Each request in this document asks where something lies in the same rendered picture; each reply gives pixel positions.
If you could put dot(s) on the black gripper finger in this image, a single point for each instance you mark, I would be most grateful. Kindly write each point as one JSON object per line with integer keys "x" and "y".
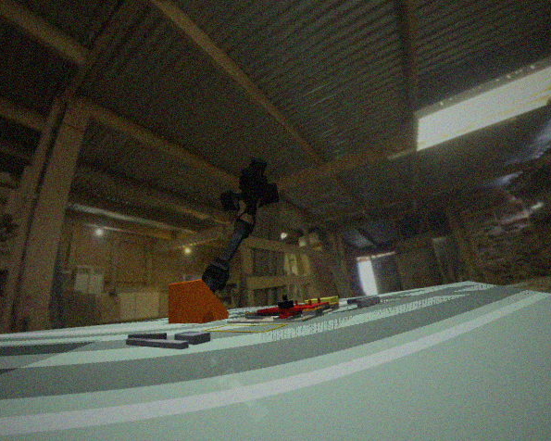
{"x": 233, "y": 201}
{"x": 264, "y": 198}

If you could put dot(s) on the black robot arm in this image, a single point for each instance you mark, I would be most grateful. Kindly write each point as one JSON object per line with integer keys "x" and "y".
{"x": 218, "y": 269}

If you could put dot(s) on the yellow rectangular block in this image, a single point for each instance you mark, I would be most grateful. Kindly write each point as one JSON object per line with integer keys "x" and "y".
{"x": 330, "y": 299}

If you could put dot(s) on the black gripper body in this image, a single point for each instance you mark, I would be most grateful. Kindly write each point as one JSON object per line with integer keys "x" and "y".
{"x": 250, "y": 195}

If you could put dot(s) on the black wheel with grey hub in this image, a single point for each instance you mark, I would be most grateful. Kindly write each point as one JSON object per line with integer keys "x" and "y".
{"x": 289, "y": 304}

